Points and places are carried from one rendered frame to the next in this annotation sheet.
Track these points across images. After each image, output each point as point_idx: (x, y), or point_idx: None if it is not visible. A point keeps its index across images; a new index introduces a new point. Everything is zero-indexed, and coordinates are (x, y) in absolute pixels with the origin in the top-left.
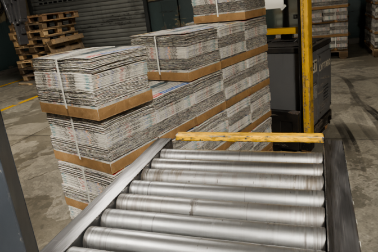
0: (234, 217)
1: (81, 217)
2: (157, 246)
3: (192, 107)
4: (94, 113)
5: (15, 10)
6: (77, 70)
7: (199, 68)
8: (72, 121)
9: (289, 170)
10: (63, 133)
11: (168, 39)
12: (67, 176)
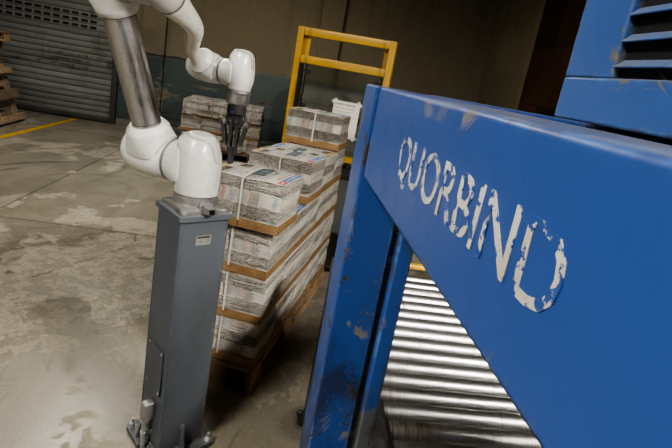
0: (427, 311)
1: None
2: (405, 323)
3: (303, 227)
4: (273, 229)
5: (236, 137)
6: (266, 191)
7: (312, 193)
8: (233, 230)
9: (437, 288)
10: None
11: (295, 164)
12: None
